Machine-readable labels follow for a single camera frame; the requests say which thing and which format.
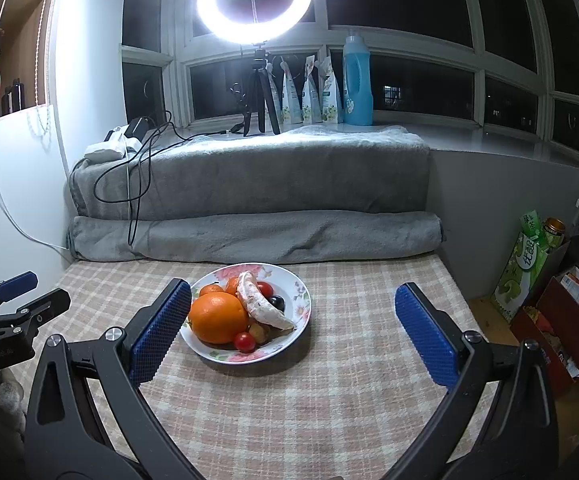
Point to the person's left hand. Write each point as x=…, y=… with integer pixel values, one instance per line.
x=6, y=392

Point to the small mandarin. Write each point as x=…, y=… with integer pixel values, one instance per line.
x=212, y=290
x=232, y=286

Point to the white fleece cloth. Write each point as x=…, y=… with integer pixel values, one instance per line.
x=359, y=132

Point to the dark purple plum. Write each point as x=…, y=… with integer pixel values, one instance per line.
x=278, y=303

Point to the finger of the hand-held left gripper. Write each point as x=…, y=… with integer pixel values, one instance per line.
x=44, y=305
x=16, y=284

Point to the blue detergent bottle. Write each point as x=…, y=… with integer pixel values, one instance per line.
x=358, y=90

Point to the rolled grey blanket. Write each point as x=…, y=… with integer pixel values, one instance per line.
x=279, y=240

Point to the black power adapter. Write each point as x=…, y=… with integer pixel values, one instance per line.
x=137, y=127

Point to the floral white plate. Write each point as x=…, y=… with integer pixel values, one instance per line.
x=302, y=305

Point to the large orange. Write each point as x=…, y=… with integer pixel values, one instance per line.
x=217, y=317

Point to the white power strip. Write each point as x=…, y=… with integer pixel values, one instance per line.
x=109, y=150

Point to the small cherry tomato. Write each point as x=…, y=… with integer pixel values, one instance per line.
x=245, y=342

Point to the wooden shelf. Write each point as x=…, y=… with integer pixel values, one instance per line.
x=24, y=60

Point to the green carton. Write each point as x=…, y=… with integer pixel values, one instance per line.
x=514, y=280

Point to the black tripod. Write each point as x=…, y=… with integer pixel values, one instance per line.
x=258, y=90

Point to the checked beige tablecloth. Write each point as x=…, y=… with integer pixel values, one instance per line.
x=294, y=410

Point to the red tomato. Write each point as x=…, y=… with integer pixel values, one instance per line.
x=265, y=289

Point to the folded grey blanket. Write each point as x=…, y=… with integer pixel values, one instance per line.
x=279, y=180

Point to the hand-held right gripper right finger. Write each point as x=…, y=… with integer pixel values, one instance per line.
x=427, y=340

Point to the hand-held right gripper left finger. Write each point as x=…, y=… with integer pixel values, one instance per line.
x=162, y=332

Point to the red cardboard box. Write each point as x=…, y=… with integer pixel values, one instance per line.
x=559, y=310

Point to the white window frame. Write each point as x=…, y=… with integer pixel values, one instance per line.
x=479, y=100

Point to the black items on shelf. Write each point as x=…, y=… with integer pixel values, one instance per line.
x=11, y=97

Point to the small brown round fruit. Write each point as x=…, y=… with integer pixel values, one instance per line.
x=258, y=331

